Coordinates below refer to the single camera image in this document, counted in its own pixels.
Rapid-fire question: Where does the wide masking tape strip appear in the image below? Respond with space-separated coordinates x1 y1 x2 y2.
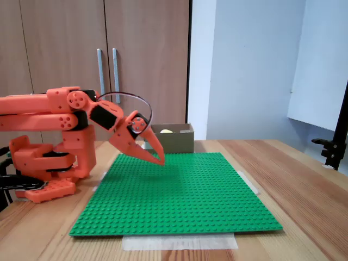
121 233 239 251

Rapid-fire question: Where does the white wall board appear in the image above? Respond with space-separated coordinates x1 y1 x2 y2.
287 0 348 133

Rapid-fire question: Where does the brown wooden cabinet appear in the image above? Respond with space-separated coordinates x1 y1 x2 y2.
0 0 191 142

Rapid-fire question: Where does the green studded baseplate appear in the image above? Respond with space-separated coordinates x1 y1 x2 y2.
68 152 284 238

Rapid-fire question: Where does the black base cable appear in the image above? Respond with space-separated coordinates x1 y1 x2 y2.
0 146 14 213

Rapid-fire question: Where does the brown cardboard box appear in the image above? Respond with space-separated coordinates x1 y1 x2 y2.
141 122 195 154

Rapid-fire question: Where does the black camera stand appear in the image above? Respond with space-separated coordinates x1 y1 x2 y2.
311 80 348 171

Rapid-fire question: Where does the thin gripper motor cable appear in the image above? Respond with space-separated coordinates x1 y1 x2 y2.
95 91 153 129

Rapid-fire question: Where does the metal cabinet handle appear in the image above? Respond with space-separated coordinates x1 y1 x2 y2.
97 48 106 95
112 48 121 104

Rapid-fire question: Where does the short masking tape strip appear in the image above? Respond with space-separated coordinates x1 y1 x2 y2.
236 170 260 195
92 171 108 192

